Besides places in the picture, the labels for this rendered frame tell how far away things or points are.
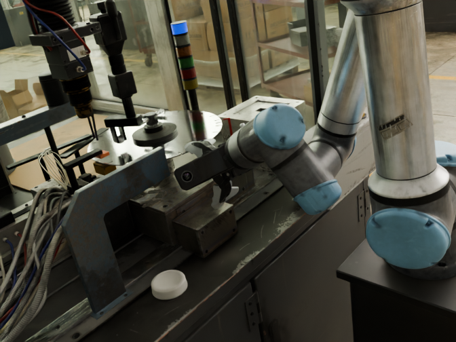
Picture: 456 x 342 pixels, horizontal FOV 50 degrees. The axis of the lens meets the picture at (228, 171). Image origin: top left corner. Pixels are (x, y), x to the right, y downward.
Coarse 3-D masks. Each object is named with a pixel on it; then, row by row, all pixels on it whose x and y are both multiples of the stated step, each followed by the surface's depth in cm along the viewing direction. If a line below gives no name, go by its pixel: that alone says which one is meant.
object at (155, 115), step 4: (152, 112) 118; (156, 112) 118; (160, 112) 119; (144, 116) 118; (148, 116) 116; (152, 116) 116; (156, 116) 116; (160, 116) 115; (164, 116) 115; (144, 120) 115; (148, 120) 116; (152, 120) 116; (156, 120) 117; (140, 124) 114; (148, 124) 117; (152, 124) 116; (156, 124) 117
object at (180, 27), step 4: (184, 20) 137; (172, 24) 135; (176, 24) 134; (180, 24) 135; (184, 24) 135; (172, 28) 136; (176, 28) 135; (180, 28) 135; (184, 28) 135; (172, 32) 137; (176, 32) 135; (180, 32) 135; (184, 32) 136
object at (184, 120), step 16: (176, 112) 132; (192, 112) 130; (128, 128) 126; (192, 128) 119; (208, 128) 117; (96, 144) 120; (112, 144) 118; (128, 144) 116; (144, 144) 114; (160, 144) 113; (176, 144) 111; (96, 160) 110; (112, 160) 109; (128, 160) 107
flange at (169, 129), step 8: (144, 128) 117; (152, 128) 116; (160, 128) 117; (168, 128) 118; (176, 128) 118; (136, 136) 117; (144, 136) 116; (152, 136) 115; (160, 136) 114; (168, 136) 115
